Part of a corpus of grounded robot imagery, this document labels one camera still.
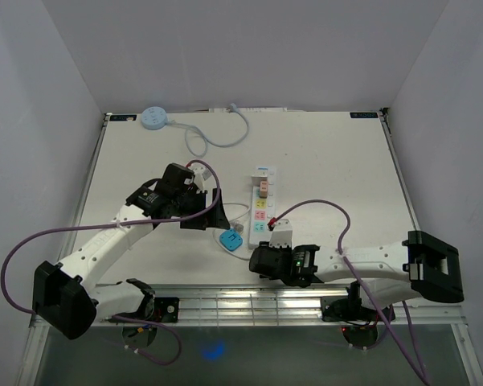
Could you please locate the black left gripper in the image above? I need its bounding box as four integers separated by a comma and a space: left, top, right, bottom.
173, 188, 229, 230

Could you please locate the white multicolour power strip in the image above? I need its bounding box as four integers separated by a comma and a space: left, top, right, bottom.
248, 166, 277, 249

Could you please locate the pink small plug adapter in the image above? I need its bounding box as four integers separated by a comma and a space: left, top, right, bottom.
259, 180, 269, 199

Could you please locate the white square charger plug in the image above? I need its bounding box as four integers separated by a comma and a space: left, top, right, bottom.
251, 166, 269, 186

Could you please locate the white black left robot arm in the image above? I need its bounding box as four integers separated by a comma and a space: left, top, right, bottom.
32, 160, 229, 339

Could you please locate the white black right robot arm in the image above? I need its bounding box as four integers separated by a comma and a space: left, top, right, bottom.
249, 231, 465, 320

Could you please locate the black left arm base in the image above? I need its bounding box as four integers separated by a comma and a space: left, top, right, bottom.
111, 278, 180, 322

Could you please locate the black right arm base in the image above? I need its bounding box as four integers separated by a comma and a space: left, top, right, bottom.
320, 281, 388, 351

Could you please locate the round light blue socket hub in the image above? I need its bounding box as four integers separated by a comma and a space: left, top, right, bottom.
141, 106, 169, 130

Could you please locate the black corner label left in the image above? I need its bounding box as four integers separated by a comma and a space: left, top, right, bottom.
109, 114, 137, 121

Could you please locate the black corner label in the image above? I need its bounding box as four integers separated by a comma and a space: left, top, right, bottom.
350, 112, 379, 119
109, 114, 137, 121

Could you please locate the black corner label right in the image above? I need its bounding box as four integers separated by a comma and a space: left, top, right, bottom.
350, 112, 379, 119

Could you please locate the blue cable winder clip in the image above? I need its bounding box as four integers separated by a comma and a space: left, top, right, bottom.
219, 228, 244, 252

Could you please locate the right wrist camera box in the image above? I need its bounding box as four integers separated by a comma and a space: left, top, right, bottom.
268, 218, 293, 248

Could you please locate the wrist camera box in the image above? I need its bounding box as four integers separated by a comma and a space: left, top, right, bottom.
268, 218, 293, 248
187, 162, 211, 191

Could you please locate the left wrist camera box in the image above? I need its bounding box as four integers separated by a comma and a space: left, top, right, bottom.
187, 162, 211, 191

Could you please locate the light blue cable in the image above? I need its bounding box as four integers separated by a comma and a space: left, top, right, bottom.
166, 102, 251, 160

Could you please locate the aluminium frame rail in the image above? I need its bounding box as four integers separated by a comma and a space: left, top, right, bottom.
30, 285, 465, 327

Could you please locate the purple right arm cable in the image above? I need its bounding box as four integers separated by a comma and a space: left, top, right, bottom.
271, 199, 431, 386

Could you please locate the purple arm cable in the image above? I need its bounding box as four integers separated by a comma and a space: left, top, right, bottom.
271, 199, 431, 386
0, 159, 223, 366

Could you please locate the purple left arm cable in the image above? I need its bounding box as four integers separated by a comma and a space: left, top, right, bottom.
0, 159, 223, 366

